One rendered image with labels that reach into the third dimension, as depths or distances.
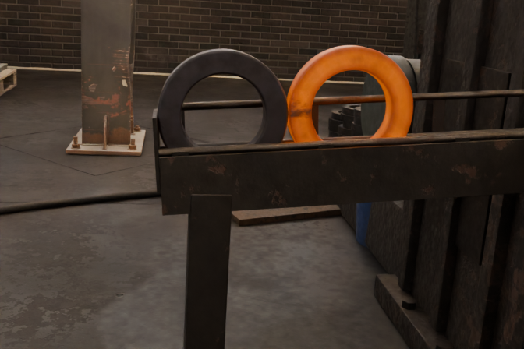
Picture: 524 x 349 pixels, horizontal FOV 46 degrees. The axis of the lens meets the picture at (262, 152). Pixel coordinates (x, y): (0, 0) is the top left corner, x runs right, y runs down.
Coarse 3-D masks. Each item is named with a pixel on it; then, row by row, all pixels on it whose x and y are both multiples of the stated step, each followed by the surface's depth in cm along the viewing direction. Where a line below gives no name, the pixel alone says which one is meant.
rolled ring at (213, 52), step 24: (192, 72) 86; (216, 72) 86; (240, 72) 87; (264, 72) 87; (168, 96) 86; (264, 96) 88; (168, 120) 87; (264, 120) 89; (168, 144) 88; (192, 144) 88
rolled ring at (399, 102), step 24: (336, 48) 88; (360, 48) 88; (312, 72) 88; (336, 72) 88; (384, 72) 89; (288, 96) 90; (312, 96) 88; (408, 96) 90; (288, 120) 90; (384, 120) 93; (408, 120) 91
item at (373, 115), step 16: (400, 64) 218; (416, 64) 221; (368, 80) 238; (416, 80) 215; (368, 112) 237; (384, 112) 219; (368, 128) 236; (352, 208) 239; (384, 208) 204; (400, 208) 191; (352, 224) 238; (368, 224) 220; (384, 224) 203; (400, 224) 190; (368, 240) 219; (384, 240) 203; (384, 256) 202
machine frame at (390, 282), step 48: (432, 0) 163; (480, 0) 132; (432, 48) 156; (480, 48) 134; (432, 240) 160; (480, 240) 133; (384, 288) 176; (432, 288) 159; (480, 288) 129; (432, 336) 151; (480, 336) 129
